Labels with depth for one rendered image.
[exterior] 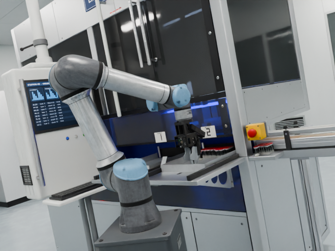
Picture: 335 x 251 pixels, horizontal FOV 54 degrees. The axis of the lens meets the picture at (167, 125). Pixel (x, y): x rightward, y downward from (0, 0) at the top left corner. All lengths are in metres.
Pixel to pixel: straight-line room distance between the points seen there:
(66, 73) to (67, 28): 1.42
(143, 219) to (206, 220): 0.78
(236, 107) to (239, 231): 0.63
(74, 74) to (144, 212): 0.51
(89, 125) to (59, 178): 0.88
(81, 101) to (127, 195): 0.37
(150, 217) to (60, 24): 1.78
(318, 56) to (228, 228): 4.77
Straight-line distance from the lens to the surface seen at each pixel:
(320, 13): 6.27
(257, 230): 1.72
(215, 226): 1.85
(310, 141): 1.60
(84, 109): 1.22
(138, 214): 1.14
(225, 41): 1.61
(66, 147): 2.08
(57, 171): 2.05
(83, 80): 1.11
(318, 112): 6.27
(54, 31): 2.67
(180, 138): 1.42
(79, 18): 2.41
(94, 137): 1.23
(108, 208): 2.46
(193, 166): 1.46
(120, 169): 1.12
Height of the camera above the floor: 1.18
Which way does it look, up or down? 3 degrees down
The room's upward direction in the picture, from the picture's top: 11 degrees counter-clockwise
